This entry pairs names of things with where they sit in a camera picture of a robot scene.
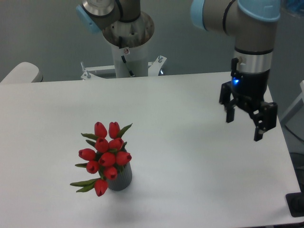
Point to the beige chair backrest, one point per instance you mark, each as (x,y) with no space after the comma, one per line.
(24,72)

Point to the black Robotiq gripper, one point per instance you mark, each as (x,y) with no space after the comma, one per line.
(248,91)

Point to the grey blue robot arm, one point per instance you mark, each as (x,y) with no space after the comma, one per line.
(252,23)

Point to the white pedestal base frame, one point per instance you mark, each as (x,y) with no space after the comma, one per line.
(105,72)

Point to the dark grey ribbed vase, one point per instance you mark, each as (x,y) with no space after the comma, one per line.
(116,170)

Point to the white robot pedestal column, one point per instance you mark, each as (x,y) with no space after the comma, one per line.
(129,40)

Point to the red tulip bouquet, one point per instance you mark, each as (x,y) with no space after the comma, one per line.
(102,140)

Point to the white furniture frame right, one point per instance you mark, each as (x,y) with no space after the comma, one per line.
(292,109)

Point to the black cable grommet box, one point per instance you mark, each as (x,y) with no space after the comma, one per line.
(295,203)

